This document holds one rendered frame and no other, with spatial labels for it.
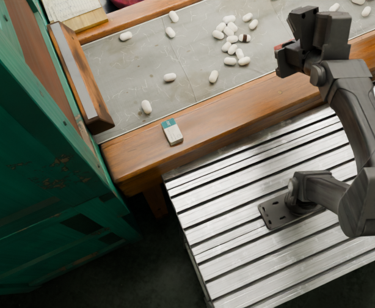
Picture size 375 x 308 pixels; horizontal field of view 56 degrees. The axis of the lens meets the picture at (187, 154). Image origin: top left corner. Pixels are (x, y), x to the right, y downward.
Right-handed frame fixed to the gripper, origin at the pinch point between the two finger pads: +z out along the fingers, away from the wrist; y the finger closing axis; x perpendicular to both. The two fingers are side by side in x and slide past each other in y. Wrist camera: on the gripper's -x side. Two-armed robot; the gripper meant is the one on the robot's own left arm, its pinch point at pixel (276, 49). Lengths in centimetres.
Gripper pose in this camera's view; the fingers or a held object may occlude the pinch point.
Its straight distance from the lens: 90.5
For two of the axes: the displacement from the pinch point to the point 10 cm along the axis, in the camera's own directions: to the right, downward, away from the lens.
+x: 2.7, 8.1, 5.2
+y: -9.1, 3.9, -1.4
